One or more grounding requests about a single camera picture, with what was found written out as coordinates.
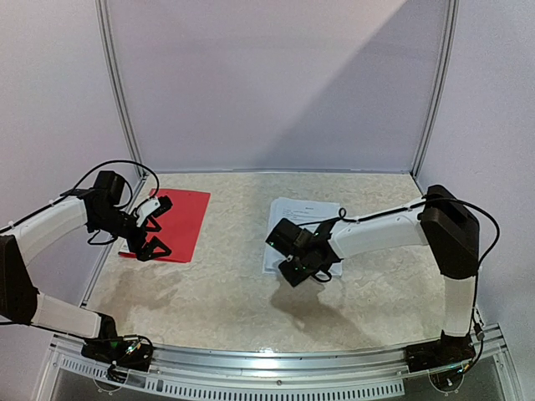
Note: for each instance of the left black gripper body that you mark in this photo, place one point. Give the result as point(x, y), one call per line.
point(134, 242)

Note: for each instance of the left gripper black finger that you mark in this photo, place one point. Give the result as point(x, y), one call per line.
point(151, 224)
point(154, 249)

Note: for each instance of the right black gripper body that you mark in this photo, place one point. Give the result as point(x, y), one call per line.
point(295, 272)

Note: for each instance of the red file folder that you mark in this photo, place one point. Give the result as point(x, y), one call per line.
point(181, 225)

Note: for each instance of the stack of printed papers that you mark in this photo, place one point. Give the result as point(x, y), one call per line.
point(297, 211)

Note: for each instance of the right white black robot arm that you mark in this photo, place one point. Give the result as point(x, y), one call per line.
point(439, 221)

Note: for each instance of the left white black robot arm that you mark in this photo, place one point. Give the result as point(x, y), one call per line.
point(98, 210)

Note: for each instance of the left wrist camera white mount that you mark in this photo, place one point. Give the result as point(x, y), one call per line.
point(152, 207)

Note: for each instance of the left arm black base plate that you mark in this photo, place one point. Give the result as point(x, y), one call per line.
point(131, 351)

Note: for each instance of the aluminium front rail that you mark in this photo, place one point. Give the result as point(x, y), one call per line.
point(199, 374)

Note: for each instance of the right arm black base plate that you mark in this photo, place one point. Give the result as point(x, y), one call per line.
point(436, 354)

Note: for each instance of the left aluminium frame post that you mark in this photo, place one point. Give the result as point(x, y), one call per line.
point(112, 64)

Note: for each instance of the aluminium frame post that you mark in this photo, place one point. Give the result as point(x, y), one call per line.
point(442, 65)
point(112, 64)

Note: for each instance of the right aluminium frame post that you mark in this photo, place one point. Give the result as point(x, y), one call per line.
point(442, 65)

